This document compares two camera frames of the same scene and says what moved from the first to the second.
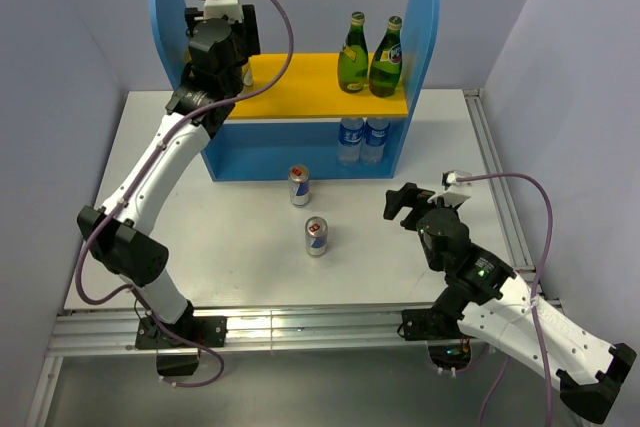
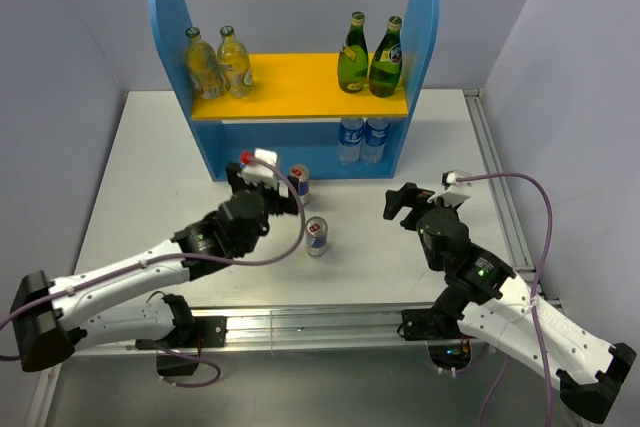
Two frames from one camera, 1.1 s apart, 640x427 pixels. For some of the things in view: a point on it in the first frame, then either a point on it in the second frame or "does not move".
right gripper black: [406, 196] does not move
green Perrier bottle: [353, 62] does not move
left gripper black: [248, 38] to [288, 204]
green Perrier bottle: [386, 63] does not move
